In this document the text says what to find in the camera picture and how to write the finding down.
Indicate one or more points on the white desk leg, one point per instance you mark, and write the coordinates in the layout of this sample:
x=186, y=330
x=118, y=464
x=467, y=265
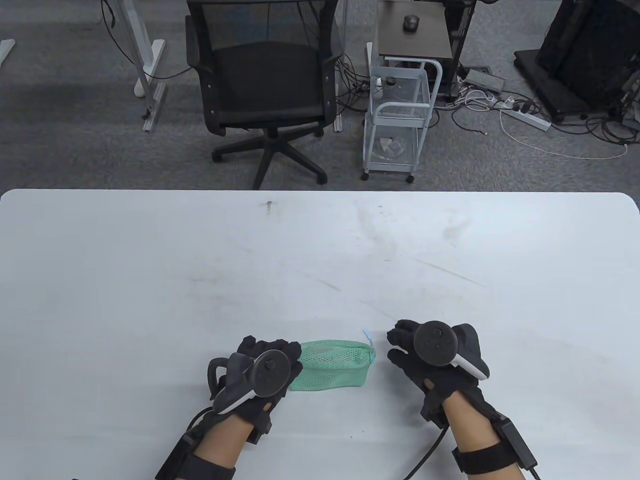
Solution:
x=150, y=67

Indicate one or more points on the black wrist box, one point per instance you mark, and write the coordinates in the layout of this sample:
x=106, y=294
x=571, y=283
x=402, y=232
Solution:
x=175, y=460
x=515, y=445

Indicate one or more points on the gray right hand controller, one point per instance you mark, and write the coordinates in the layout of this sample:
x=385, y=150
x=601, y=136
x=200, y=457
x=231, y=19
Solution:
x=435, y=345

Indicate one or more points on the green mesh toiletry bag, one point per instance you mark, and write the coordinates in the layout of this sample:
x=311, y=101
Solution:
x=330, y=370

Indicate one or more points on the person's left hand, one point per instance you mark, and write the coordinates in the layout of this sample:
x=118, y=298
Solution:
x=272, y=347

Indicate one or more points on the aluminium post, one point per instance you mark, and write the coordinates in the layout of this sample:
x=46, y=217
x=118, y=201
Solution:
x=338, y=120

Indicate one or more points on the gray left hand controller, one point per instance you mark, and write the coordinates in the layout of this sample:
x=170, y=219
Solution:
x=270, y=375

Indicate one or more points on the gray hand controller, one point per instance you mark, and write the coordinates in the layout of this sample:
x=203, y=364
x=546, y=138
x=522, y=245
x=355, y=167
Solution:
x=435, y=345
x=270, y=375

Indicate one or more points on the black left wrist box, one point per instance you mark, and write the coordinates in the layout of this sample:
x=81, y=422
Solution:
x=175, y=460

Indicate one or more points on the gray adapter box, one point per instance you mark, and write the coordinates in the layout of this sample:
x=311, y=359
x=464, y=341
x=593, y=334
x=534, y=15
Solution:
x=484, y=80

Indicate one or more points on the dark side table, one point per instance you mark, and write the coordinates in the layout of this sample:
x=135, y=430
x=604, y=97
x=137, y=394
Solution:
x=425, y=40

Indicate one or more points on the crumpled clear plastic wrap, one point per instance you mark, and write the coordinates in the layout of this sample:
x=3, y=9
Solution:
x=392, y=148

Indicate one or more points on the aluminium floor profile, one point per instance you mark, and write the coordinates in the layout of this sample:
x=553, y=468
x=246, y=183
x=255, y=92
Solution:
x=154, y=107

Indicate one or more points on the black equipment cart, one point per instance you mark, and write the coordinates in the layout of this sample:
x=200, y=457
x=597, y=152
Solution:
x=590, y=55

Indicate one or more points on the white desk foot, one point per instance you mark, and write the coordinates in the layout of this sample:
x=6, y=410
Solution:
x=5, y=50

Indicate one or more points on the person's right forearm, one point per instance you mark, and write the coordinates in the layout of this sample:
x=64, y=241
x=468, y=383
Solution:
x=467, y=430

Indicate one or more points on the black right wrist box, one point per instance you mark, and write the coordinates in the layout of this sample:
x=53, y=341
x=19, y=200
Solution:
x=515, y=445

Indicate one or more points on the white power strip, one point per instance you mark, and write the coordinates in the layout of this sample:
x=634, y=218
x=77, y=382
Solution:
x=525, y=119

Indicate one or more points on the black mesh office chair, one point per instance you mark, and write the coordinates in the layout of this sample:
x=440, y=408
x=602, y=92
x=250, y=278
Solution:
x=265, y=80

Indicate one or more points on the person's right hand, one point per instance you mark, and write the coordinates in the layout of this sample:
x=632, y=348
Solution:
x=402, y=340

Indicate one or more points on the black computer mouse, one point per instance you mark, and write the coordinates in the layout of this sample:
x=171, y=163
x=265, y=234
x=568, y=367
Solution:
x=411, y=23

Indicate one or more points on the person's left forearm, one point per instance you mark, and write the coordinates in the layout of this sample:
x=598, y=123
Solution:
x=225, y=440

